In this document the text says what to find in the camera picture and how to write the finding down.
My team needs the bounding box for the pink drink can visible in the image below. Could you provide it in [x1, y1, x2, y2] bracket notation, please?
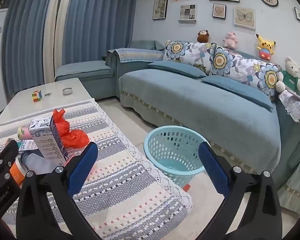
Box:
[17, 126, 34, 140]

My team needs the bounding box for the pale butterfly canvas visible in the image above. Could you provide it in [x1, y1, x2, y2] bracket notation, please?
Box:
[234, 7, 256, 28]

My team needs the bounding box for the pale green covered seat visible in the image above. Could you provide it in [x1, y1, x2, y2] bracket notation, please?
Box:
[277, 150, 300, 209]

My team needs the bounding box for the beige curtain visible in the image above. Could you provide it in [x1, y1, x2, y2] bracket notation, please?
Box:
[44, 0, 73, 84]

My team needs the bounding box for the red plastic bag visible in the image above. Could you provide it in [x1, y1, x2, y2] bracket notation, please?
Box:
[52, 109, 90, 149]

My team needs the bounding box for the green packet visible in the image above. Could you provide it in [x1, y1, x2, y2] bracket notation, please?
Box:
[16, 140, 38, 153]

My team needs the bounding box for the pink pig plush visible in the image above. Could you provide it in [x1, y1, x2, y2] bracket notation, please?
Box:
[223, 32, 238, 49]

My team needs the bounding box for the clear plastic bottle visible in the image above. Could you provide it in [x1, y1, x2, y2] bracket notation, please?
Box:
[20, 152, 58, 175]

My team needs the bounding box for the plain blue cushion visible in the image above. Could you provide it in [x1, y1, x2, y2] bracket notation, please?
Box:
[201, 75, 274, 109]
[147, 60, 207, 78]

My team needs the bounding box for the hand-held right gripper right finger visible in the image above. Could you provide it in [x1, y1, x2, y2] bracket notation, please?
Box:
[192, 141, 283, 240]

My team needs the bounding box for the brown monkey plush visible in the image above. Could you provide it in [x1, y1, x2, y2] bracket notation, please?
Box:
[197, 30, 210, 43]

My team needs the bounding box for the white patchwork canvas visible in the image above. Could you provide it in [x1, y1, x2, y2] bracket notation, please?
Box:
[179, 4, 197, 21]

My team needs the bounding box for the tall black flower frame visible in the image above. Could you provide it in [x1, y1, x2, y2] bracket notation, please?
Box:
[153, 0, 168, 20]

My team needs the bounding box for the floral armrest cloth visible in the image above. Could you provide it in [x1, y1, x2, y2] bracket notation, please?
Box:
[277, 89, 300, 123]

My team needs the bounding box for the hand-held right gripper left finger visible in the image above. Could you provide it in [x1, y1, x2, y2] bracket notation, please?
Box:
[16, 142, 108, 240]

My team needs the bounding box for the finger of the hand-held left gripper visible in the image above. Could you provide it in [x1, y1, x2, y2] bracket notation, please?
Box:
[0, 139, 20, 180]

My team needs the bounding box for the teal corner sofa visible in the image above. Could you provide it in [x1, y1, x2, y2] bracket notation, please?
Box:
[54, 40, 300, 190]

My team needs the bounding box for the striped blue sofa cover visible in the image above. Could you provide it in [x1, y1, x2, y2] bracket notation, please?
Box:
[114, 48, 165, 64]

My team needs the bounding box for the white bear plush green shirt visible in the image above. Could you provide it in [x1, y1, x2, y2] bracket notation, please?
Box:
[275, 57, 300, 93]

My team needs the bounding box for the white and blue carton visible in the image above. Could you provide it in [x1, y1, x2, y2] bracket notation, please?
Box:
[29, 116, 70, 167]

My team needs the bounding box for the yellow mouse plush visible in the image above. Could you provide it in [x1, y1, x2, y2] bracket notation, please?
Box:
[255, 34, 276, 61]

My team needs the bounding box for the striped woven tablecloth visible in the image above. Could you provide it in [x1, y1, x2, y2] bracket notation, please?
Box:
[0, 99, 192, 240]

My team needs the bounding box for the black butterfly picture frame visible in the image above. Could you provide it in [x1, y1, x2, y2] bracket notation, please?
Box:
[212, 4, 227, 19]

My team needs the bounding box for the light blue plastic basket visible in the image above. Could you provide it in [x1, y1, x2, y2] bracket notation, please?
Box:
[143, 125, 213, 188]

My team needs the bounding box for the blue curtain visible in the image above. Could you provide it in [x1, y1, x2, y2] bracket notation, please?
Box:
[62, 0, 139, 67]
[1, 0, 58, 100]

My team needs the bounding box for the orange label bottle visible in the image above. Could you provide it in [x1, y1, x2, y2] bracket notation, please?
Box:
[9, 159, 28, 184]

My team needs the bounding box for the floral print cushion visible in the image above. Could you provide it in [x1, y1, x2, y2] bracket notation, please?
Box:
[209, 45, 262, 85]
[164, 40, 217, 75]
[254, 62, 282, 97]

